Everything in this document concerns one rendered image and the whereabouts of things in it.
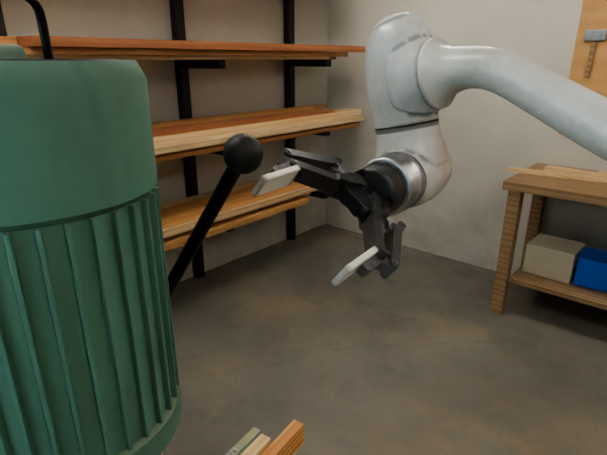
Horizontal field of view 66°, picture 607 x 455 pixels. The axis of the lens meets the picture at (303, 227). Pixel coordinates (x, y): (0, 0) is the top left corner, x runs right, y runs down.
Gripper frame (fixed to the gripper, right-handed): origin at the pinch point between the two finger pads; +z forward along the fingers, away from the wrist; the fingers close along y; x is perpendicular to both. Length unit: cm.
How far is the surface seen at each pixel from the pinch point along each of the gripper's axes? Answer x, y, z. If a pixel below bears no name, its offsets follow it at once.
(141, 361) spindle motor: -3.0, -2.7, 22.5
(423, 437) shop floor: -116, -66, -117
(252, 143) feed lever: 9.7, 5.1, 10.3
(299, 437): -36.6, -18.9, -9.4
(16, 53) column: -1.2, 31.5, 14.4
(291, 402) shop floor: -152, -19, -104
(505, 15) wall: 7, 66, -307
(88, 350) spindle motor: -0.3, -0.9, 26.4
